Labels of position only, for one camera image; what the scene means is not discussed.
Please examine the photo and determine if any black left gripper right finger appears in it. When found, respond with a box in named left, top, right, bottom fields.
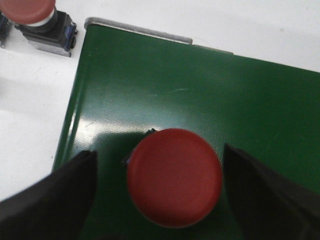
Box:
left=224, top=144, right=320, bottom=240

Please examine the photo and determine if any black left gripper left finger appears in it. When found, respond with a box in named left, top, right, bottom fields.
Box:
left=0, top=151, right=98, bottom=240

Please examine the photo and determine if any dark push button base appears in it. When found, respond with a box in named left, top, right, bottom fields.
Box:
left=0, top=13, right=12, bottom=48

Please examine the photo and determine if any aluminium conveyor rear rail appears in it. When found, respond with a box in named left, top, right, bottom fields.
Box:
left=84, top=17, right=234, bottom=57

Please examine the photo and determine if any red mushroom push button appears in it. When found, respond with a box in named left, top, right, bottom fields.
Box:
left=126, top=128, right=223, bottom=229
left=0, top=0, right=78, bottom=57

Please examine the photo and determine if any green conveyor belt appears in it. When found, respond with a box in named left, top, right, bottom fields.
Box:
left=54, top=24, right=320, bottom=240

